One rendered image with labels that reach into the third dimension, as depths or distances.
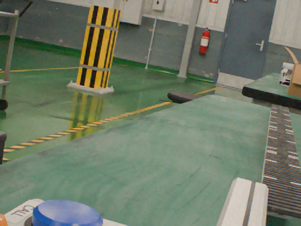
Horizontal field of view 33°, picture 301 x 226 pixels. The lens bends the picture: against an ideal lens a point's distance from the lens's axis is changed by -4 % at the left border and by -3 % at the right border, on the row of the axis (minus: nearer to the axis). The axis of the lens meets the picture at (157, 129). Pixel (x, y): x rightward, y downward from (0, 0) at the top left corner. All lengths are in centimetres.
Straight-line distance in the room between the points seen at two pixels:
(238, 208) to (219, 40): 1119
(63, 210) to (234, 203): 11
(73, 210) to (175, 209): 27
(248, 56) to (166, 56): 185
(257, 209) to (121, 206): 23
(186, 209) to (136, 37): 1145
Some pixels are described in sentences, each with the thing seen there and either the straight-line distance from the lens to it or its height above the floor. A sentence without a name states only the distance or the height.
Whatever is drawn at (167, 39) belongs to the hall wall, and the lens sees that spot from 1176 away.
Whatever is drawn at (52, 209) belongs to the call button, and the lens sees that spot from 29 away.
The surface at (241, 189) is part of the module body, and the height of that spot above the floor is 86.
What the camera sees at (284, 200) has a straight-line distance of 56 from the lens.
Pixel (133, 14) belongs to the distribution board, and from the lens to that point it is 1176.
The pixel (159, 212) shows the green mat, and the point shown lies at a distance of 53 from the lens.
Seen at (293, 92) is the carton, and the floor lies 80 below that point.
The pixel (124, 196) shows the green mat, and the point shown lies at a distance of 56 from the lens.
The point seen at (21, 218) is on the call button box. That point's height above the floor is 84.
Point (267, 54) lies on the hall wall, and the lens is 1134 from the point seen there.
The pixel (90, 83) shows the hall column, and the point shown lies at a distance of 676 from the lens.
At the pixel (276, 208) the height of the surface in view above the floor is 81.
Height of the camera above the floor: 96
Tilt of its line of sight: 11 degrees down
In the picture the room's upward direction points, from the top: 11 degrees clockwise
